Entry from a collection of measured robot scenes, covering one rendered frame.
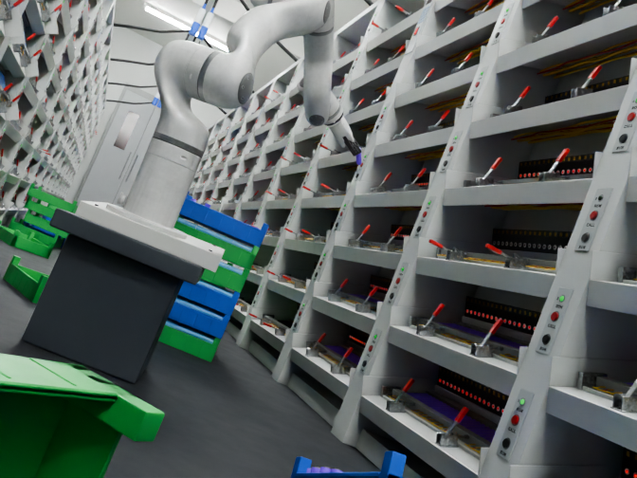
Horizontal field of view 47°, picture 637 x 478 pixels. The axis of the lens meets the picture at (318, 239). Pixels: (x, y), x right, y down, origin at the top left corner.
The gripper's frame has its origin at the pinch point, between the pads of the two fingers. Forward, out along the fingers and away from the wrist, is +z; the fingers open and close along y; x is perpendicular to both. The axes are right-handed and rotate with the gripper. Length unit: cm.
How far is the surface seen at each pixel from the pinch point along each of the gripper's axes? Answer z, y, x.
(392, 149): 5.5, 4.0, 11.1
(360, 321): 7, 64, -16
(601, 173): -44, 101, 53
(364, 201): 13.9, 11.0, -5.7
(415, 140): -3.5, 16.8, 20.1
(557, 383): -35, 131, 29
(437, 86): -8.5, 4.5, 33.6
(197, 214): -19, 16, -52
